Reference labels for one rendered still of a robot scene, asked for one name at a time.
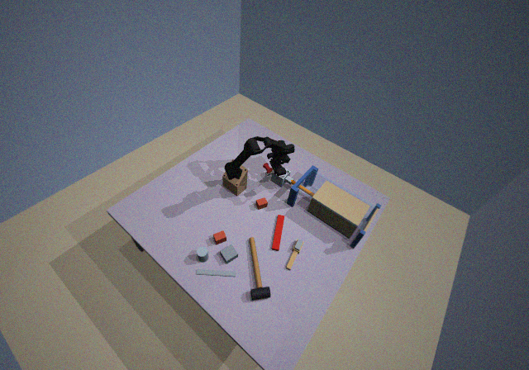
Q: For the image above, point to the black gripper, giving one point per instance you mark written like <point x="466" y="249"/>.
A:
<point x="275" y="164"/>

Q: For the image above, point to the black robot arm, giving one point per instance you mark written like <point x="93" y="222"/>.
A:
<point x="251" y="147"/>

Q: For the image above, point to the grey-blue short cylinder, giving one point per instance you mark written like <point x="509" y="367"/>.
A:
<point x="202" y="254"/>

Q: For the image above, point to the pale grey flat bar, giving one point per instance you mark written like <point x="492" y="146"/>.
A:
<point x="216" y="273"/>

